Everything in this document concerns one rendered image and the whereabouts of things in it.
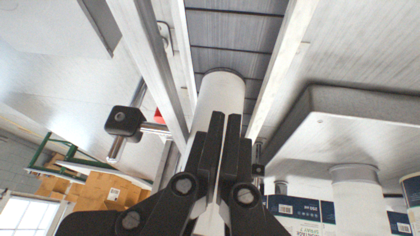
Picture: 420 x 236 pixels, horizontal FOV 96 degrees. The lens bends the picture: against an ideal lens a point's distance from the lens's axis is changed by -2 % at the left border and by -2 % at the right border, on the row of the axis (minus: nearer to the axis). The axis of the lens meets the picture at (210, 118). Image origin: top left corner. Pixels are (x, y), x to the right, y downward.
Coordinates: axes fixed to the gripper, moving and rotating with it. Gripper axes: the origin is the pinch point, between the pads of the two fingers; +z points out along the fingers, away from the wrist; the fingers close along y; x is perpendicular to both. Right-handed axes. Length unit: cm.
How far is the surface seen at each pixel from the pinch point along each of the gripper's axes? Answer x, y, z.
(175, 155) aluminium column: -35.5, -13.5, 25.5
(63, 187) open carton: -343, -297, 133
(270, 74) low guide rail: 0.5, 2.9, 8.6
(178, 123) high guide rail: -2.6, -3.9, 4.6
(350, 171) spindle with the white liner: -23.9, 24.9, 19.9
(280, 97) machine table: -9.9, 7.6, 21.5
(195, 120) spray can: -4.6, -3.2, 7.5
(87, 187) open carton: -164, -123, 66
